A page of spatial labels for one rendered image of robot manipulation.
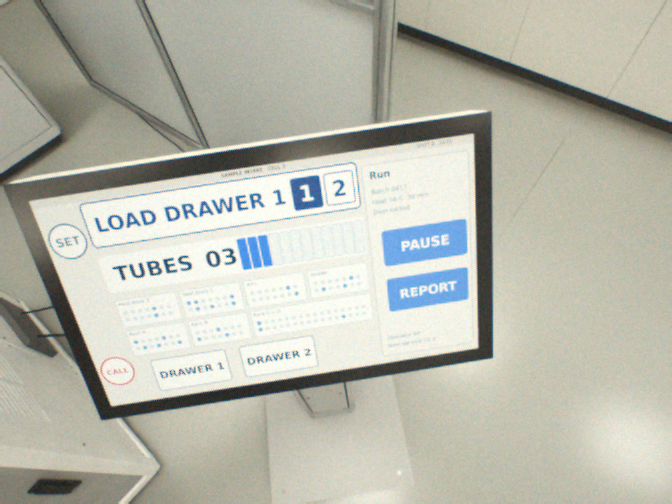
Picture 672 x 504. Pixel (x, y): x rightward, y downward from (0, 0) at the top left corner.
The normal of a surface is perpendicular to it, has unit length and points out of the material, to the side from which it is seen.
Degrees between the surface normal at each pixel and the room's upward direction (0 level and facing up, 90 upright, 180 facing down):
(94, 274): 50
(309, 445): 3
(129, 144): 0
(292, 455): 3
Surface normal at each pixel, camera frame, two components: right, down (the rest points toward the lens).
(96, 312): 0.07, 0.34
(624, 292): -0.06, -0.49
